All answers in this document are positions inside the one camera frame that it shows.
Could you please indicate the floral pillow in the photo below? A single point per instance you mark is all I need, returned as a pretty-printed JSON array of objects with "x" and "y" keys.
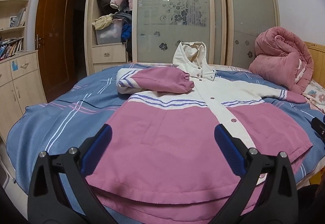
[{"x": 315, "y": 95}]

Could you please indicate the frosted glass sliding door right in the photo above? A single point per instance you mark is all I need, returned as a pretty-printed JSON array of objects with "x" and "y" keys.
[{"x": 246, "y": 19}]

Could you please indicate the beige bookshelf cabinet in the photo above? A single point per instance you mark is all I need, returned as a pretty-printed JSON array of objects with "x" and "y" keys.
[{"x": 21, "y": 84}]

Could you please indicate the clear plastic storage box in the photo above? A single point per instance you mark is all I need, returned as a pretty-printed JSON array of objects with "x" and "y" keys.
[{"x": 110, "y": 34}]

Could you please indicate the cream crumpled garment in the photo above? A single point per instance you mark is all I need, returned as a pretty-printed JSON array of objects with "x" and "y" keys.
[{"x": 103, "y": 22}]

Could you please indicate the brown wooden door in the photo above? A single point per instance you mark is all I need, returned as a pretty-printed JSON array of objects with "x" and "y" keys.
[{"x": 54, "y": 42}]

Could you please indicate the frosted glass sliding door left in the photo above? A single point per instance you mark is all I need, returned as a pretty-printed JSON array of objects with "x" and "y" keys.
[{"x": 160, "y": 25}]

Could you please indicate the wooden headboard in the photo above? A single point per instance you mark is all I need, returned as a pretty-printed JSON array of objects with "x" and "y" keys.
[{"x": 318, "y": 55}]

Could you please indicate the blue garment in wardrobe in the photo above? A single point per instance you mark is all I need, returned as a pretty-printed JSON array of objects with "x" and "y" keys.
[{"x": 126, "y": 32}]

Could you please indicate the pink and cream hooded jacket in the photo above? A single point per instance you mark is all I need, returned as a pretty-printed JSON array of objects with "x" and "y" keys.
[{"x": 163, "y": 164}]

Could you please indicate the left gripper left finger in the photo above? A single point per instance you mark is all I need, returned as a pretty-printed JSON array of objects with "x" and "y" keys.
[{"x": 48, "y": 201}]

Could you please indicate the frosted glass sliding door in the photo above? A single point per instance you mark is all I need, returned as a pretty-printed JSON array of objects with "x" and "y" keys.
[
  {"x": 160, "y": 25},
  {"x": 246, "y": 19}
]

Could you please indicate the rolled pink quilt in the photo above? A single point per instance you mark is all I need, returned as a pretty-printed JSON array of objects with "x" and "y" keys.
[{"x": 283, "y": 58}]

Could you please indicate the wardrobe drawer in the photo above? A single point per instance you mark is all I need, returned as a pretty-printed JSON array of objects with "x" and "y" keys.
[{"x": 109, "y": 53}]

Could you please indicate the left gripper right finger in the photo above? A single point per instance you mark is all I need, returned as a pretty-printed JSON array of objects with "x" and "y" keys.
[{"x": 278, "y": 200}]

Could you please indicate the blue plaid bed sheet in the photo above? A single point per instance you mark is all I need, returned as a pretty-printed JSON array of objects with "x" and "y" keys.
[{"x": 79, "y": 114}]

